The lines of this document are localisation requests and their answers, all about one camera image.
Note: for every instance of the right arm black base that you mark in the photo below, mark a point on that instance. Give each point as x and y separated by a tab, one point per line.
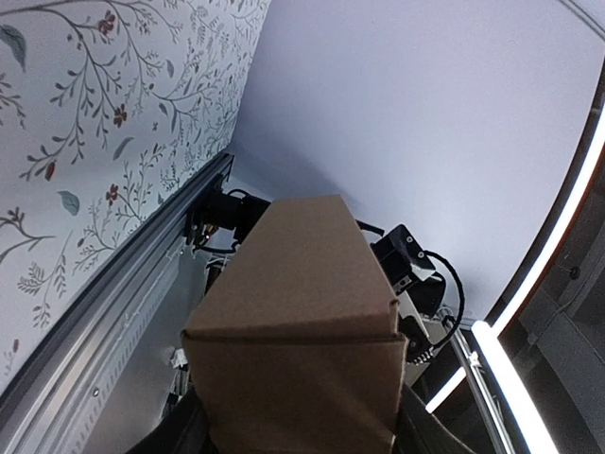
236	211

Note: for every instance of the brown cardboard box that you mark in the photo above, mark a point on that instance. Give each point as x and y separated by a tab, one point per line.
295	348

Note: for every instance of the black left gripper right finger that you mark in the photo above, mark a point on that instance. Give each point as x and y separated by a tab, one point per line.
420	432

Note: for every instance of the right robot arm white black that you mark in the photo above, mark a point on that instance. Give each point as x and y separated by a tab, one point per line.
420	288

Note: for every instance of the white LED light strip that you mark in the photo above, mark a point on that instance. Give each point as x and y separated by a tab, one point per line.
526	416

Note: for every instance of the floral patterned table mat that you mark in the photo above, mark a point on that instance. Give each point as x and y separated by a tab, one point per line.
108	108

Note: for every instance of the aluminium front rail frame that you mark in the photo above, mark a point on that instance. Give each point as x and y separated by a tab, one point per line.
53	405

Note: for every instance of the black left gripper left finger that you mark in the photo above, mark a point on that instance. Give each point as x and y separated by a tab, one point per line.
183	430

